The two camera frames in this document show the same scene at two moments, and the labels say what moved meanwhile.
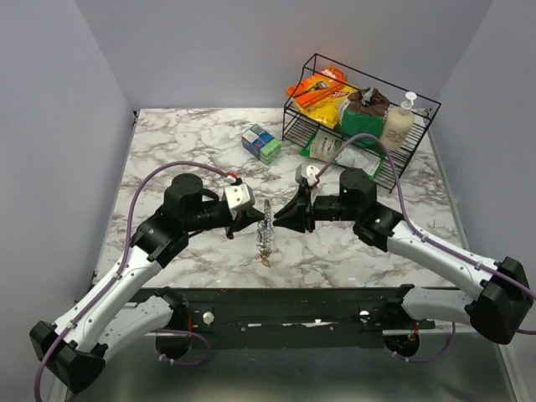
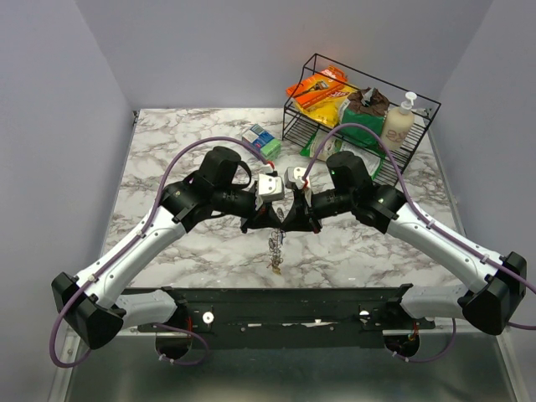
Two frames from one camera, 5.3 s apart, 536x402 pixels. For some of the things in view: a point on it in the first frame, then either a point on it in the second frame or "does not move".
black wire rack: [368, 126] does not move
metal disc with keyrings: [265, 235] -> [275, 249]
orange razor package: [313, 90] does not move
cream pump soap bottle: [398, 124] does not move
